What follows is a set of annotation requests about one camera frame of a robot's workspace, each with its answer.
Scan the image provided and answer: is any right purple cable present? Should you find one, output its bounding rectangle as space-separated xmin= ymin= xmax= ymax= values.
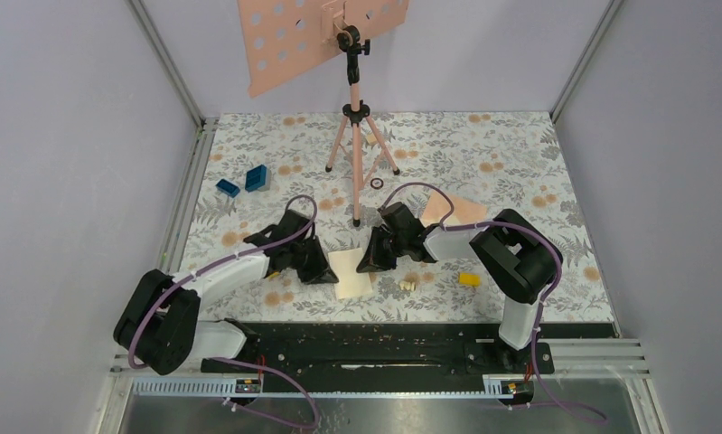
xmin=380 ymin=182 xmax=608 ymax=427

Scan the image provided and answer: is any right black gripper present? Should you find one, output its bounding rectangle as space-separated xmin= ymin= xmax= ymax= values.
xmin=358 ymin=226 xmax=408 ymax=273

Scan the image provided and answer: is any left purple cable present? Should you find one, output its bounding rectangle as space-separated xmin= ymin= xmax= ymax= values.
xmin=127 ymin=194 xmax=321 ymax=430

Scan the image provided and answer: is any purple cable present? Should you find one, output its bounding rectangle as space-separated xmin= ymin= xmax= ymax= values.
xmin=127 ymin=194 xmax=321 ymax=430
xmin=380 ymin=182 xmax=608 ymax=427

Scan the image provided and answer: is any large blue toy brick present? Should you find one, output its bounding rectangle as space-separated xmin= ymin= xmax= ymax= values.
xmin=245 ymin=165 xmax=271 ymax=193

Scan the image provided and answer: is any yellow toy brick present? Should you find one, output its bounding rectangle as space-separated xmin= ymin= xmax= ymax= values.
xmin=458 ymin=273 xmax=482 ymax=288

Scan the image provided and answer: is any small blue toy brick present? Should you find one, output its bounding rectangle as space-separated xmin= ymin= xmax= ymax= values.
xmin=215 ymin=179 xmax=240 ymax=199

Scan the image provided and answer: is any tan paper envelope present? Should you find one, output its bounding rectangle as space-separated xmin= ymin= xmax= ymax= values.
xmin=419 ymin=193 xmax=488 ymax=226

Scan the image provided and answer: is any beige lined letter paper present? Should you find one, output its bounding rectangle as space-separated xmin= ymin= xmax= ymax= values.
xmin=328 ymin=248 xmax=373 ymax=300

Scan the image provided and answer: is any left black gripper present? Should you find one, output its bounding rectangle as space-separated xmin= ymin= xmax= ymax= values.
xmin=289 ymin=235 xmax=339 ymax=286

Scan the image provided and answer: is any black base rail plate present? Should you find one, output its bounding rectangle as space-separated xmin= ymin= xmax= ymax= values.
xmin=237 ymin=323 xmax=532 ymax=394

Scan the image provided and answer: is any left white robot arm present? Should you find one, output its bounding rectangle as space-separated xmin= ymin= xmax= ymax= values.
xmin=113 ymin=210 xmax=339 ymax=375

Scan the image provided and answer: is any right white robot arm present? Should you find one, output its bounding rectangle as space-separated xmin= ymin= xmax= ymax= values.
xmin=356 ymin=203 xmax=563 ymax=373

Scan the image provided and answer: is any floral patterned table mat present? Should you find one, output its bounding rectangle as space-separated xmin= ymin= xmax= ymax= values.
xmin=178 ymin=112 xmax=614 ymax=323

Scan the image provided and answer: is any cream chess knight piece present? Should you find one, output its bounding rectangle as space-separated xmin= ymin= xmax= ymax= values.
xmin=399 ymin=280 xmax=417 ymax=292

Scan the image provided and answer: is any pink perforated music stand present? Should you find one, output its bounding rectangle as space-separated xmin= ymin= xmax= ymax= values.
xmin=236 ymin=0 xmax=411 ymax=229

